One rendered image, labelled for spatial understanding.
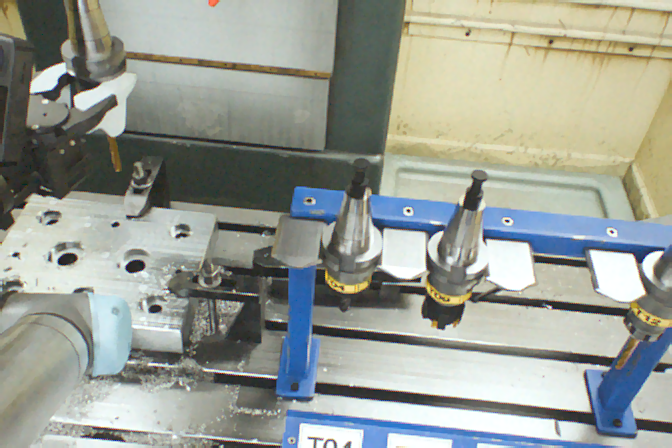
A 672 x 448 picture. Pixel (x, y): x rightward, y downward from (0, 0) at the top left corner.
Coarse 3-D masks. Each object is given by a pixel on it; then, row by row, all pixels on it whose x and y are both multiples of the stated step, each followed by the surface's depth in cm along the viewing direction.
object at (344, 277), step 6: (342, 270) 70; (330, 276) 71; (336, 276) 70; (342, 276) 70; (348, 276) 70; (366, 276) 71; (342, 282) 71; (348, 282) 70; (354, 282) 71; (360, 282) 71
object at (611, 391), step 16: (640, 352) 84; (656, 352) 83; (624, 368) 88; (640, 368) 86; (592, 384) 96; (608, 384) 92; (624, 384) 89; (640, 384) 88; (592, 400) 94; (608, 400) 92; (624, 400) 91; (608, 416) 93; (624, 416) 93; (608, 432) 91; (624, 432) 91
